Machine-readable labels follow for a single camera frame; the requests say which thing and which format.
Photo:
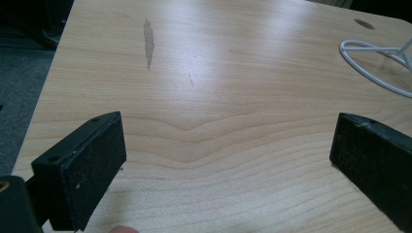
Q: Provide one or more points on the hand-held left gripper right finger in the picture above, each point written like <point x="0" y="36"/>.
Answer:
<point x="375" y="155"/>

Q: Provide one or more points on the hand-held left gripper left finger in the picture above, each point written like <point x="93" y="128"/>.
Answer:
<point x="81" y="174"/>

